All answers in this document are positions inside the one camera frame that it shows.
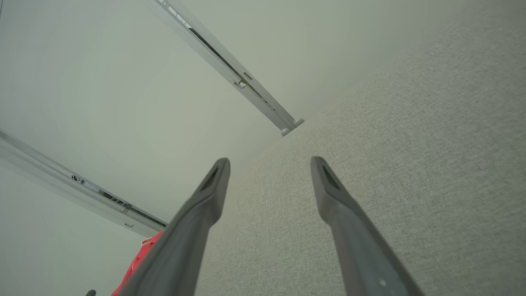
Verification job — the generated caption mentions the grey window frame rail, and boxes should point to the grey window frame rail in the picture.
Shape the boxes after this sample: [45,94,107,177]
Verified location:
[0,131,169,238]

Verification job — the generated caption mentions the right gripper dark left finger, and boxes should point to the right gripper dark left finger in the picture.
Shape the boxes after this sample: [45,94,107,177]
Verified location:
[119,158,231,296]

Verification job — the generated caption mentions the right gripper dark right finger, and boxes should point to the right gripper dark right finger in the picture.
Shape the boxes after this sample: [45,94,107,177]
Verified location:
[310,156,424,296]

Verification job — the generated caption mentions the red basketball jersey white sleeves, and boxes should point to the red basketball jersey white sleeves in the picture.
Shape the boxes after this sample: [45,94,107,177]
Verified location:
[111,230,166,296]

